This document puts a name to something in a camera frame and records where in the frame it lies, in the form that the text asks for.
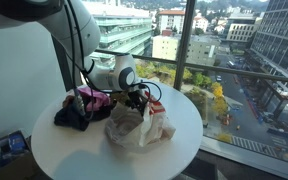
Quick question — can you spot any white red plastic bag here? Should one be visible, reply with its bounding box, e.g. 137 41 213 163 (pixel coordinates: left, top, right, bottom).
104 90 177 150

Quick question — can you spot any vertical window mullion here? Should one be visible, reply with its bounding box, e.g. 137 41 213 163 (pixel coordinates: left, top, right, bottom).
173 0 199 91

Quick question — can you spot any horizontal window railing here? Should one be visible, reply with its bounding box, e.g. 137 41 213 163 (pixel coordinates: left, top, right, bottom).
95 48 288 85

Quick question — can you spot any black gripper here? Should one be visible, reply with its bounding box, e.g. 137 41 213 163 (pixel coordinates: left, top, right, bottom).
125 88 149 116

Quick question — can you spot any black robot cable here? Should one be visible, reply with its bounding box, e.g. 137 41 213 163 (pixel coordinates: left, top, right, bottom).
63 0 164 122

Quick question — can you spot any black shirt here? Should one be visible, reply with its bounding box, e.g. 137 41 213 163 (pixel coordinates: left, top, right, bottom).
53 99 116 132

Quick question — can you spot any cardboard box with blue items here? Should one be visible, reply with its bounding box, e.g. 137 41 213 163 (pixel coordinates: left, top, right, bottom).
0 129 32 168

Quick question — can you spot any magenta shirt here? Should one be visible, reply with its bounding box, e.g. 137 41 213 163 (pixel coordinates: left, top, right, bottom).
74 85 112 113

